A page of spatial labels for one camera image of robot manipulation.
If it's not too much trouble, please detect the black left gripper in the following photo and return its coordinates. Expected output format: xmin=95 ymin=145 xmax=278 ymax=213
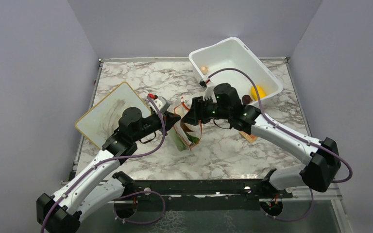
xmin=133 ymin=110 xmax=182 ymax=142

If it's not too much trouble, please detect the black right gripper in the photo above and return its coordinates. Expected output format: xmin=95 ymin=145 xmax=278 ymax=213
xmin=182 ymin=95 xmax=231 ymax=126

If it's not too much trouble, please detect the clear orange zip top bag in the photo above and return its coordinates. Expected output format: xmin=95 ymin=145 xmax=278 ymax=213
xmin=168 ymin=97 xmax=203 ymax=143

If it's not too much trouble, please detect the green leafy vegetable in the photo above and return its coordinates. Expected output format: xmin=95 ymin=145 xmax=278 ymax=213
xmin=171 ymin=130 xmax=201 ymax=151

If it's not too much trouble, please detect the white plastic bin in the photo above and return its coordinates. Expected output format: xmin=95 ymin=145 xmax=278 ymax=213
xmin=188 ymin=37 xmax=283 ymax=107

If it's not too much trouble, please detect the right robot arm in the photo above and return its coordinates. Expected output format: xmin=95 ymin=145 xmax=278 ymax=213
xmin=181 ymin=83 xmax=341 ymax=198

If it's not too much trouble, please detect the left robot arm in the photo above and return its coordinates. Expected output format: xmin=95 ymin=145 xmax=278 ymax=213
xmin=36 ymin=107 xmax=181 ymax=233

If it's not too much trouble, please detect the dark brown chestnut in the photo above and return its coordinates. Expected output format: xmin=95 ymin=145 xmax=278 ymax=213
xmin=241 ymin=95 xmax=253 ymax=105

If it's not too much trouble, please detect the white yellow-edged cutting board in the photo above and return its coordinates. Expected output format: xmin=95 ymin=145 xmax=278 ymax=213
xmin=75 ymin=82 xmax=151 ymax=149

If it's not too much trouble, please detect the yellow lemon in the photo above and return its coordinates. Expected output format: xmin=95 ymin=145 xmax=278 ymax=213
xmin=250 ymin=85 xmax=266 ymax=101

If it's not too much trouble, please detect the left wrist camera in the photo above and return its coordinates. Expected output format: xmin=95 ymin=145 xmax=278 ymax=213
xmin=147 ymin=93 xmax=170 ymax=114

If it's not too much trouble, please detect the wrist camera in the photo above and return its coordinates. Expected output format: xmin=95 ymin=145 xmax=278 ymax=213
xmin=199 ymin=78 xmax=215 ymax=100
xmin=147 ymin=93 xmax=170 ymax=114

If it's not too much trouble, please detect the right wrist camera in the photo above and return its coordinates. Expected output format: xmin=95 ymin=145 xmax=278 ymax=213
xmin=199 ymin=78 xmax=215 ymax=100

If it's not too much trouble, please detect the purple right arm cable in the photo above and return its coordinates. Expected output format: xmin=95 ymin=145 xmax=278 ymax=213
xmin=207 ymin=67 xmax=354 ymax=222

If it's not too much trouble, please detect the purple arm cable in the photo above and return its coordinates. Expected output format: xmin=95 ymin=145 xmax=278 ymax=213
xmin=207 ymin=67 xmax=354 ymax=222
xmin=40 ymin=96 xmax=167 ymax=233

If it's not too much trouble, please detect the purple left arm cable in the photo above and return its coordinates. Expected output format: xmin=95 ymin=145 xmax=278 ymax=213
xmin=40 ymin=96 xmax=167 ymax=233

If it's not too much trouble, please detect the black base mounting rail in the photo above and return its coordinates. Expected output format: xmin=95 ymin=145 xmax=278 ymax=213
xmin=102 ymin=179 xmax=293 ymax=213

